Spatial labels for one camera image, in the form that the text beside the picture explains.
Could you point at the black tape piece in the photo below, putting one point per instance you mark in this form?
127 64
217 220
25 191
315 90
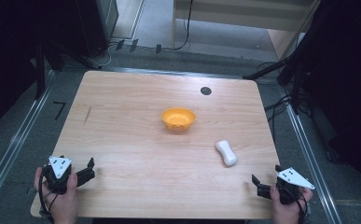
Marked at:
158 48
120 44
134 45

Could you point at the person's left hand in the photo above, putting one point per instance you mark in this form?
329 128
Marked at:
63 205

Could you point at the white shelf unit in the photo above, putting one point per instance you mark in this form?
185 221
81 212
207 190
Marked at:
243 12

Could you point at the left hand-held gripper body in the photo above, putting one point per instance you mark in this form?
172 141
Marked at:
58 174

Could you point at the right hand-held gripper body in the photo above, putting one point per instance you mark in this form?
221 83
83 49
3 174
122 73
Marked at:
290 183

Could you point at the black stand leg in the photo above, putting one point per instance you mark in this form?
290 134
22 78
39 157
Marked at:
268 70

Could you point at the black cabinet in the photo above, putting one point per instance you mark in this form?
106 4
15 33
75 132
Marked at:
97 25

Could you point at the orange plastic bowl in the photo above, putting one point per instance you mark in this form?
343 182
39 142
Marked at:
178 118

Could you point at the white soap bar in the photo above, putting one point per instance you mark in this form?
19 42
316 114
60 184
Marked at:
226 153

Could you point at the metal floor rail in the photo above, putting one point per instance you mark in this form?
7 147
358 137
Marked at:
16 140
308 155

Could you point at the black curtain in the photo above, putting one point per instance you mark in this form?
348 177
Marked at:
349 77
10 46

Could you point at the dark round table grommet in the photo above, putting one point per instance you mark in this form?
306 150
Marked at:
205 90

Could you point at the black metal stand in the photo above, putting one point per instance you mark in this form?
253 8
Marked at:
40 74

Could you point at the person's right hand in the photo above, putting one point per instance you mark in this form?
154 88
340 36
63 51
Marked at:
288 214

